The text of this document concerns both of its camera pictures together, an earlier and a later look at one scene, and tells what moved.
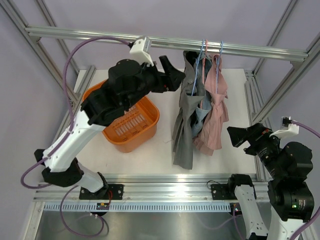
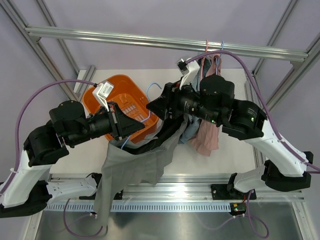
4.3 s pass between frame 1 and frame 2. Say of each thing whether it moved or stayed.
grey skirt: moved
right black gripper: moved
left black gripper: moved
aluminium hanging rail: stayed
